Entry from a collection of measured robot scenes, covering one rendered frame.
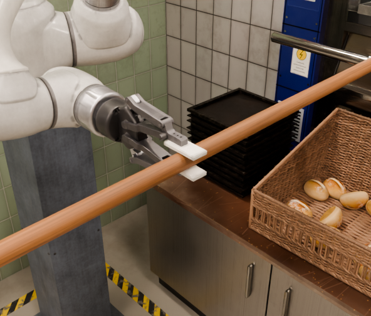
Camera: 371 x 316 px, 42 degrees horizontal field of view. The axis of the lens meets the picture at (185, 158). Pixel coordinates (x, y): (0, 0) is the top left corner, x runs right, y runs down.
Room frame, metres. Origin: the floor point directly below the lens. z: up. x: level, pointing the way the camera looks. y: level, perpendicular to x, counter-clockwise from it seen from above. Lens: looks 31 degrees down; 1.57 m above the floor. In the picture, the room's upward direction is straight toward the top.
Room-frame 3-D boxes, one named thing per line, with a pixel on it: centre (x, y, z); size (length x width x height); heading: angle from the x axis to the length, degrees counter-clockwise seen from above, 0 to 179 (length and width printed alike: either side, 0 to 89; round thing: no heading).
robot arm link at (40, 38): (1.32, 0.42, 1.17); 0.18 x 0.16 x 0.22; 113
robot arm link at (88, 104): (0.83, 0.16, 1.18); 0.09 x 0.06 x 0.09; 133
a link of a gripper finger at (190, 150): (0.66, 0.00, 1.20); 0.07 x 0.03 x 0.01; 43
